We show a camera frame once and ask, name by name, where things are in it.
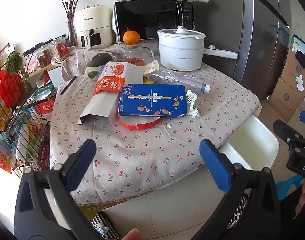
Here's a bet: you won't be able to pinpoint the white wrapper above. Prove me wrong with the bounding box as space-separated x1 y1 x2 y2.
186 89 201 118

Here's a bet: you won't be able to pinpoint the white orange snack carton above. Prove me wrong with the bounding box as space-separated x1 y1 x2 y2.
78 61 144 125

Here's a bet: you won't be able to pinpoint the blue almond milk carton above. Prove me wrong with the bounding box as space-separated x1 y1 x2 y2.
118 84 187 118

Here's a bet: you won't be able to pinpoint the clear plastic water bottle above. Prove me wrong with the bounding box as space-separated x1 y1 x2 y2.
146 68 211 94

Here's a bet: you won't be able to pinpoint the person's right hand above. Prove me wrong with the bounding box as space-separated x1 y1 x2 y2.
295 180 305 214

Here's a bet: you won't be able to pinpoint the stacked cardboard boxes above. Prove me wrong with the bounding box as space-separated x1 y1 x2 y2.
268 35 305 121

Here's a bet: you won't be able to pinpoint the white stool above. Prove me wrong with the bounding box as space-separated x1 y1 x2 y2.
219 115 280 171

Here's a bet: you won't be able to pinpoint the cherry print tablecloth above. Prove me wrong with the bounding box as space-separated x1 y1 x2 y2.
49 49 262 204

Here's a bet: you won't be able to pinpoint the black pen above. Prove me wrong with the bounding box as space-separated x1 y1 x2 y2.
60 76 77 95

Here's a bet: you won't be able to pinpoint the red mesh bag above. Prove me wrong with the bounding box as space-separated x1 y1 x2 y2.
0 70 25 108

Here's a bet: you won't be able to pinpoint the dark green pumpkin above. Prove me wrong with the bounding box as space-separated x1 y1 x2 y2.
86 53 113 68

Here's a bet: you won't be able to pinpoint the grey refrigerator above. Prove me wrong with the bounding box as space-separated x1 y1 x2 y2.
194 0 291 99

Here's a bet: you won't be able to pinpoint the small orange mandarin left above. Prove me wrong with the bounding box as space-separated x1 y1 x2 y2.
125 57 137 64

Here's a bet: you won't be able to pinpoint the small orange mandarin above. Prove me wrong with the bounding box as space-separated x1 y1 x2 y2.
125 57 137 64
136 59 145 66

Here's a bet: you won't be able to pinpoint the red label spice jar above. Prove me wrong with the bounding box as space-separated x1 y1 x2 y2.
53 34 69 61

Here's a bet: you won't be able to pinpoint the small orange mandarin right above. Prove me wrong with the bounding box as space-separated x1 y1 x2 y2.
136 59 145 66

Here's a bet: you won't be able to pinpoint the glass teapot with wooden lid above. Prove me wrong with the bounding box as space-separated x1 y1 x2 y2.
123 42 155 65

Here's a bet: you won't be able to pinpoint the white electric cooking pot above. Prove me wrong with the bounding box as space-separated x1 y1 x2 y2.
157 27 238 72

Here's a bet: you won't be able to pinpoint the large orange mandarin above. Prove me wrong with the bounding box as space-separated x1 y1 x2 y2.
123 27 140 45

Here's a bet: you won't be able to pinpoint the cream air fryer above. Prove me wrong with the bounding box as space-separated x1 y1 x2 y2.
74 5 113 50

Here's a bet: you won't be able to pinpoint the black microwave oven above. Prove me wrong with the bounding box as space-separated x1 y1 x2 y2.
113 0 195 43

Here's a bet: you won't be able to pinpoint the vase with dried twigs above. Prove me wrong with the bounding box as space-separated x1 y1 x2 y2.
61 0 79 47

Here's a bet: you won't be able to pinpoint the black wire rack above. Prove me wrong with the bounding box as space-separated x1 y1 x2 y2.
0 65 49 173

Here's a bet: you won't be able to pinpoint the cream bowl with green handle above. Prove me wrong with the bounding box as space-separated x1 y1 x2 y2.
85 55 117 79

